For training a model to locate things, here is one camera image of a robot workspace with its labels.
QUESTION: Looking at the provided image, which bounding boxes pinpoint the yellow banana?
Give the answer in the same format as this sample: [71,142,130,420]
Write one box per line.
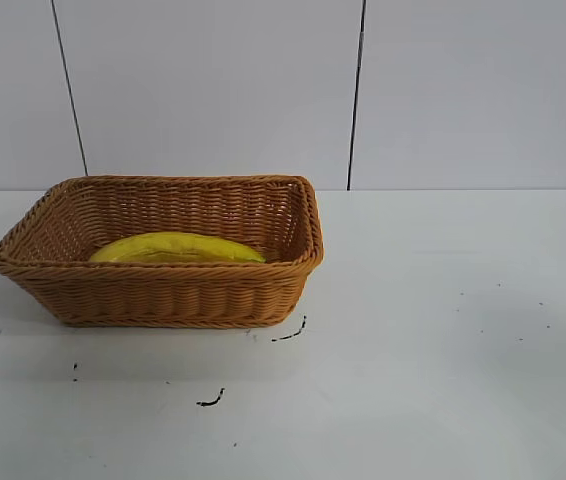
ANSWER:
[87,230,267,265]

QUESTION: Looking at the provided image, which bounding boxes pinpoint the brown woven wicker basket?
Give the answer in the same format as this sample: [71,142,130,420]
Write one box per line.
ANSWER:
[0,173,326,330]

